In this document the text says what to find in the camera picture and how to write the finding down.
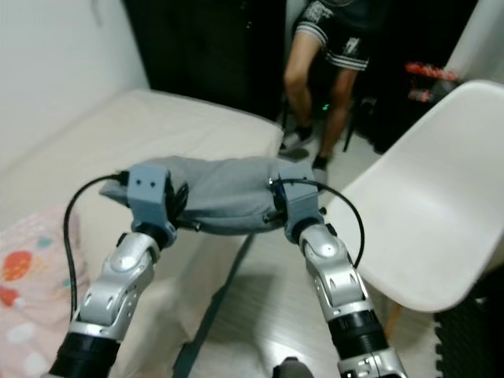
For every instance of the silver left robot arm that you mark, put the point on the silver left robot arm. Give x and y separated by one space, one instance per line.
118 287

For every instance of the grey pillow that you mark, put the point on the grey pillow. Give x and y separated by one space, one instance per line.
228 193

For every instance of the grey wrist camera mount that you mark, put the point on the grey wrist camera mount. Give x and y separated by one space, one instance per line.
148 189
301 205

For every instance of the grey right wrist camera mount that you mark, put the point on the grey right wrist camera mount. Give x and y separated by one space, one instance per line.
301 205

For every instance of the pink patterned pillow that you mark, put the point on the pink patterned pillow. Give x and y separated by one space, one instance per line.
31 299

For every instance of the red patterned object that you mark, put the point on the red patterned object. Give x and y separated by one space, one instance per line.
433 79

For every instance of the black foam floor mat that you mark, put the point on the black foam floor mat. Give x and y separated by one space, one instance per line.
472 346

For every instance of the person in dark shorts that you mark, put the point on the person in dark shorts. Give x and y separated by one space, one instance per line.
331 43

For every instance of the black wardrobe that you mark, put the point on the black wardrobe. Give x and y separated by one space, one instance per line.
205 43

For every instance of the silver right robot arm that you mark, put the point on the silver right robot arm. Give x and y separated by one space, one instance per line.
342 287

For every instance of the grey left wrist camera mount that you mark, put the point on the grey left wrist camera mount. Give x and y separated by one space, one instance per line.
148 189

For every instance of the white plastic chair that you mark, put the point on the white plastic chair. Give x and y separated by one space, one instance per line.
433 213

